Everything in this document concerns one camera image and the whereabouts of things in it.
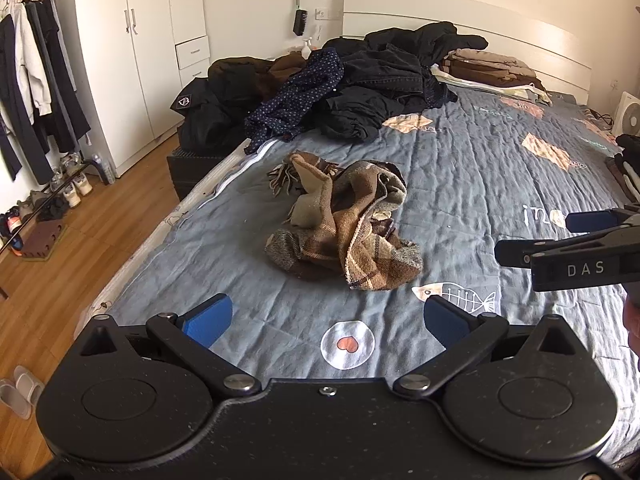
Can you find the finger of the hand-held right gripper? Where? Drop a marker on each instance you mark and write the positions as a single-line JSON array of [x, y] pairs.
[[592, 221], [515, 252]]

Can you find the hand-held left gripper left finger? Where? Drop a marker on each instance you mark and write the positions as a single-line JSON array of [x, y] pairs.
[[210, 317]]

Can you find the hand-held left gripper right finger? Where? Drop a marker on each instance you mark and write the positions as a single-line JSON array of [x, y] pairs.
[[445, 320]]

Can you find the brown plaid scarf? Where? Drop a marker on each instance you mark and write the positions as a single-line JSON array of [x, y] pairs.
[[350, 230]]

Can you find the stack of folded dark clothes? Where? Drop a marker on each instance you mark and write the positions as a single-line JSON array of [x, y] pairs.
[[631, 152]]

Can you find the black clothes rack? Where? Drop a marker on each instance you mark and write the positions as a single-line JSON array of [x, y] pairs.
[[106, 174]]

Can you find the stack of folded brown clothes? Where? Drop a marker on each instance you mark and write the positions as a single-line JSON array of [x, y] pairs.
[[480, 67]]

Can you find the pile of dark clothes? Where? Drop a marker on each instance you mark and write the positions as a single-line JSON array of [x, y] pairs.
[[390, 70]]

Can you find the person's right hand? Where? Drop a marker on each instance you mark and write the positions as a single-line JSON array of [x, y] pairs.
[[634, 325]]

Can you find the grey printed blanket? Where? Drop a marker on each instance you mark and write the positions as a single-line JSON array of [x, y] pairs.
[[475, 185]]

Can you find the white fan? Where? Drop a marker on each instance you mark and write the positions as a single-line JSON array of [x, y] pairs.
[[627, 112]]

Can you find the black slatted box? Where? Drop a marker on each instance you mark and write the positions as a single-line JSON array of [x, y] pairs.
[[192, 172]]

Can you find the brown floor mat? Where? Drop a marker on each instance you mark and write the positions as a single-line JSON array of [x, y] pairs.
[[42, 240]]

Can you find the row of shoes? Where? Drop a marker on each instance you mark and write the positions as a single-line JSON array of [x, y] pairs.
[[70, 194]]

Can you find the grey slipper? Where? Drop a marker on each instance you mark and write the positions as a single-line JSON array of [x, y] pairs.
[[29, 385], [14, 400]]

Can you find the black jacket with logo patch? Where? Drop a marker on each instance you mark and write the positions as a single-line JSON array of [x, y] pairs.
[[210, 105]]

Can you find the navy dotted shirt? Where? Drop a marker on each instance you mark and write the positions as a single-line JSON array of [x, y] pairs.
[[295, 95]]

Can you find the white wardrobe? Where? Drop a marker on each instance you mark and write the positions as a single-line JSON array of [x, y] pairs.
[[145, 85]]

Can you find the white headboard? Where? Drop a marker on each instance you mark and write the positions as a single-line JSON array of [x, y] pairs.
[[450, 7]]

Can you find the brown jacket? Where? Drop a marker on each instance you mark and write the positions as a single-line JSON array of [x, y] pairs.
[[287, 65]]

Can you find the dark hanging trousers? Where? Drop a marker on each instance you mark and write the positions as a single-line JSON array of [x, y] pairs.
[[60, 85]]

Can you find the white pump bottle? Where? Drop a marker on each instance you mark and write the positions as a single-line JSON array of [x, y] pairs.
[[307, 50]]

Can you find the black hanging garment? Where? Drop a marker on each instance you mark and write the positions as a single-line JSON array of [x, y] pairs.
[[10, 110]]

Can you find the white hanging hoodie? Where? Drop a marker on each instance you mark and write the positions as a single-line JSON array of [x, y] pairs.
[[30, 70]]

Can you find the black hairbrush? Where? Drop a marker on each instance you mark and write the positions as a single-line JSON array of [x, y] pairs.
[[299, 21]]

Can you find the white wall socket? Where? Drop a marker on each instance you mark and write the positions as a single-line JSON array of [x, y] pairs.
[[322, 14]]

